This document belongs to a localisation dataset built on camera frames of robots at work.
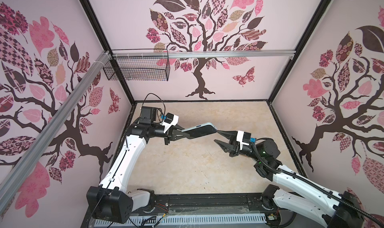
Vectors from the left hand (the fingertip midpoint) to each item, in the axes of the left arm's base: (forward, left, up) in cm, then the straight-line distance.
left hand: (188, 135), depth 64 cm
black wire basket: (+74, +43, -15) cm, 87 cm away
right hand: (-2, -12, +5) cm, 14 cm away
